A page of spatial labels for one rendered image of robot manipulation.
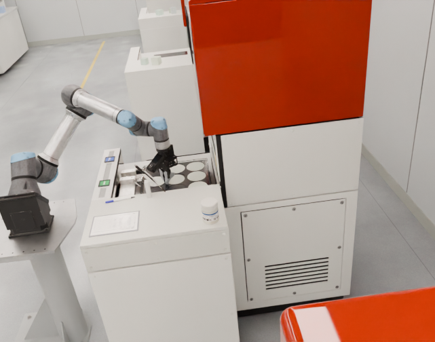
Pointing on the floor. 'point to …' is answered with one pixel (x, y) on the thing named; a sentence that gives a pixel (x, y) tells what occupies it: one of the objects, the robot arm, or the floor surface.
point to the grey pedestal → (55, 305)
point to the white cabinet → (169, 300)
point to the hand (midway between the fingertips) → (165, 182)
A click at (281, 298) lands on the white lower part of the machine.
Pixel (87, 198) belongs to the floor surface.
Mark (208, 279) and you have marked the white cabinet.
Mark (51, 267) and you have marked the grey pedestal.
